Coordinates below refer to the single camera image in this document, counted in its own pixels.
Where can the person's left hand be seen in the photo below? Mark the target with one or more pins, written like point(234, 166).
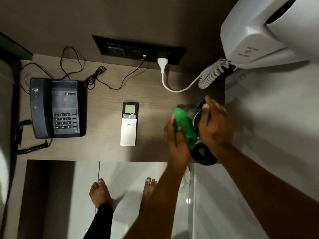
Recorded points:
point(175, 149)

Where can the person's right foot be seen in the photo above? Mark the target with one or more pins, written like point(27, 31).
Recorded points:
point(149, 190)

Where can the person's black trouser leg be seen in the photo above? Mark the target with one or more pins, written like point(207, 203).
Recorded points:
point(99, 222)

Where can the person's right thumb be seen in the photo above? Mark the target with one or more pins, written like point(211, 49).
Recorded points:
point(203, 118)

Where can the person's left foot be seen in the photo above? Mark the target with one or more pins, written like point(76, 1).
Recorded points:
point(99, 194)

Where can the person's left thumb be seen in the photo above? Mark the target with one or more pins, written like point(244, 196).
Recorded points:
point(181, 139)

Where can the white remote control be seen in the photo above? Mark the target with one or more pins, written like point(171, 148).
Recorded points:
point(129, 125)

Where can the white power plug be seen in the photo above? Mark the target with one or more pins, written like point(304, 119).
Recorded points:
point(162, 64)

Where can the green cleaning cloth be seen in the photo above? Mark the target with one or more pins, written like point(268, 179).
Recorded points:
point(185, 126)

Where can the person's left forearm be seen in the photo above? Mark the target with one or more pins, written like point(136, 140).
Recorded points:
point(159, 204)

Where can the white wall hair dryer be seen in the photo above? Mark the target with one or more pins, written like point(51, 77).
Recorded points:
point(264, 34)

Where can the black steel electric kettle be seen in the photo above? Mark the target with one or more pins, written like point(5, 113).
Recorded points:
point(199, 154)

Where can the person's right forearm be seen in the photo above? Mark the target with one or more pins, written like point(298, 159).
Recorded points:
point(269, 196)

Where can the black wall switch panel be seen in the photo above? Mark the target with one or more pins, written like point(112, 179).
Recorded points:
point(129, 48)

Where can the black desk telephone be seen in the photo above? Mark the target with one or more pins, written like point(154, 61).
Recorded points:
point(66, 109)

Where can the person's right hand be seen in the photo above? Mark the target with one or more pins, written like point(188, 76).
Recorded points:
point(216, 129)

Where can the person's foot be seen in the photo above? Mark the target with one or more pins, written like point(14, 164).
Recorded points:
point(149, 190)
point(99, 194)

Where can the black telephone handset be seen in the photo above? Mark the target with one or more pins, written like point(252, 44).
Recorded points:
point(39, 107)

